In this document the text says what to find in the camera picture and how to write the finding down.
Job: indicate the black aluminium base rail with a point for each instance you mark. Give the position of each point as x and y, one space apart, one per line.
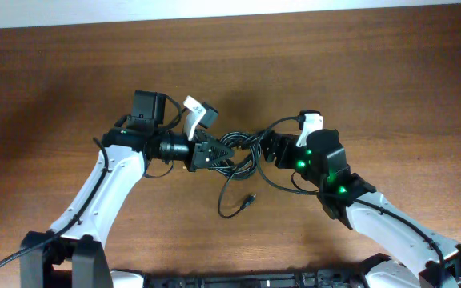
330 277

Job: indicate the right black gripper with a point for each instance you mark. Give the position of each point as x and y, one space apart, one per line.
289 141

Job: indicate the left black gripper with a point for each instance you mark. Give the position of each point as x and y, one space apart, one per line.
198 156

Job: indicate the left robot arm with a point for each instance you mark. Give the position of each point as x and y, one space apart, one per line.
71 253

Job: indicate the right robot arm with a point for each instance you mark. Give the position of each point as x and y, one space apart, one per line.
415 255

